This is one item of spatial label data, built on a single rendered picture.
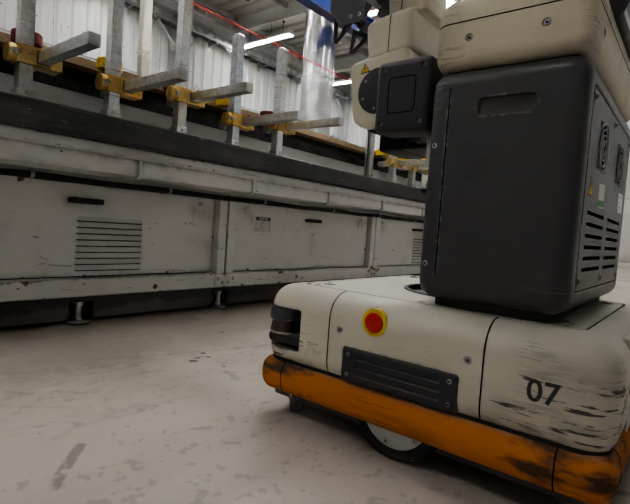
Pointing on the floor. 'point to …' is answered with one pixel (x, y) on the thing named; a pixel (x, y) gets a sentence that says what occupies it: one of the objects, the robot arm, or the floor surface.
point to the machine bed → (161, 227)
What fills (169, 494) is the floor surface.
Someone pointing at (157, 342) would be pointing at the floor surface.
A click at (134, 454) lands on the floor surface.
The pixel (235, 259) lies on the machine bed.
